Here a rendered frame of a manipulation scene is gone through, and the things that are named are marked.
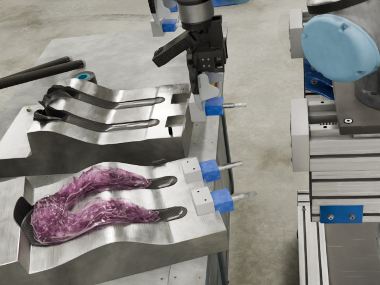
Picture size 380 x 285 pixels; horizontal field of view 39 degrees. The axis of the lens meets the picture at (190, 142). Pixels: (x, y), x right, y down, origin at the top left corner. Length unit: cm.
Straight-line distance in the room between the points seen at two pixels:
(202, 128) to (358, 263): 73
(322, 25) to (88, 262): 59
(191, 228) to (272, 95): 214
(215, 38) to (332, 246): 97
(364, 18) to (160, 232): 54
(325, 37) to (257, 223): 153
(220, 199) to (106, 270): 26
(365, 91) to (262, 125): 187
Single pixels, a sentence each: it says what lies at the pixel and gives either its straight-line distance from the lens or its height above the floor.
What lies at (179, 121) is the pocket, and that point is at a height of 87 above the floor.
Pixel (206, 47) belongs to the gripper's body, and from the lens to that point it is 117.
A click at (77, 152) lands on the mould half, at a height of 86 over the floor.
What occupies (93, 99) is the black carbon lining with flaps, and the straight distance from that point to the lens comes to 145.
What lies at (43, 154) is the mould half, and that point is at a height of 87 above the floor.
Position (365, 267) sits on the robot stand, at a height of 21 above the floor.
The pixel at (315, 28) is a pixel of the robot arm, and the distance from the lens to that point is 83.
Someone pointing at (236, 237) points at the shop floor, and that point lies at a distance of 222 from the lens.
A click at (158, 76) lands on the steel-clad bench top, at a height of 80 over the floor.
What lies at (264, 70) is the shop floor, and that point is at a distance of 339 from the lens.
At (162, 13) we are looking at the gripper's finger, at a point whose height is 99.
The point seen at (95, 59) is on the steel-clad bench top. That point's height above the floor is 80.
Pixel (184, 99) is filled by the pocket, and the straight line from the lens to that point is 142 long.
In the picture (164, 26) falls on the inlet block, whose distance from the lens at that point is 173.
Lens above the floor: 157
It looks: 34 degrees down
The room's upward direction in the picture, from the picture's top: 10 degrees counter-clockwise
